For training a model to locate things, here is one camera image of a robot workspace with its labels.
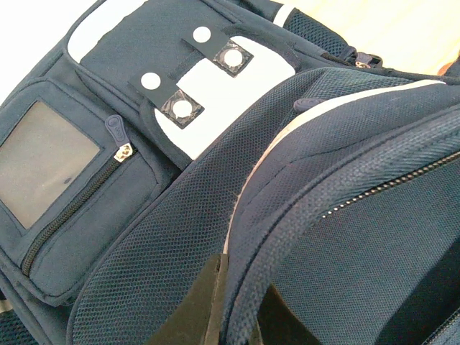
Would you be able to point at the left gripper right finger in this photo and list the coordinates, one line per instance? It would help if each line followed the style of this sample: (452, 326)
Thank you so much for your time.
(276, 324)

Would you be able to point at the navy blue student backpack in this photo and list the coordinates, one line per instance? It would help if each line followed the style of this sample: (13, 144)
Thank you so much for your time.
(158, 133)

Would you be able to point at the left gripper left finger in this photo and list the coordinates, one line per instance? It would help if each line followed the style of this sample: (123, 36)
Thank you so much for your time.
(197, 320)

